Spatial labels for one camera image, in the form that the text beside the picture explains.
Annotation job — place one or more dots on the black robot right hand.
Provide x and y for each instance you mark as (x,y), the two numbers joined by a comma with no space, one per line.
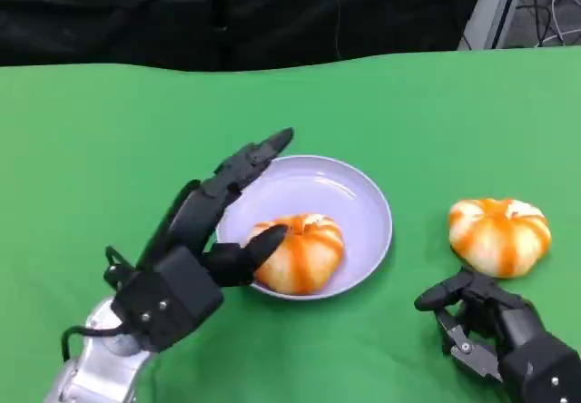
(522,335)

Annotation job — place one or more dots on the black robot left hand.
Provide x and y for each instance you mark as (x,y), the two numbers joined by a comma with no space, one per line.
(172,294)

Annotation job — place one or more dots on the orange white toy bread roll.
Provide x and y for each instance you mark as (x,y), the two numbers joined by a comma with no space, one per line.
(499,239)
(304,258)

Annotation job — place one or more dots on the green cloth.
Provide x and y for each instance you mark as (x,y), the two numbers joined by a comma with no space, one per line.
(113,126)

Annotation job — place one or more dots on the lilac plate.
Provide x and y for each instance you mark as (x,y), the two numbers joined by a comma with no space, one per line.
(336,194)

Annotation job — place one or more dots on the black curtain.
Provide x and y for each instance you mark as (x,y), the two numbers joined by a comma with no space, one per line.
(159,12)

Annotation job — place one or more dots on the grey metal frame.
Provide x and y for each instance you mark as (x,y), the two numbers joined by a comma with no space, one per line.
(492,12)

